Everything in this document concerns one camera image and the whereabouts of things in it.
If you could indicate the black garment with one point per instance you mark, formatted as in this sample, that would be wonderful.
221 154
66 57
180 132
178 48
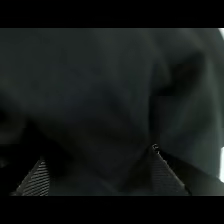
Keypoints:
100 93

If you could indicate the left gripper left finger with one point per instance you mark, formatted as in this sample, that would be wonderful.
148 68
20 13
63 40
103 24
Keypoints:
35 181

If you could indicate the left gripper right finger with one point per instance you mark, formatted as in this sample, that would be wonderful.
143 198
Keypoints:
166 178

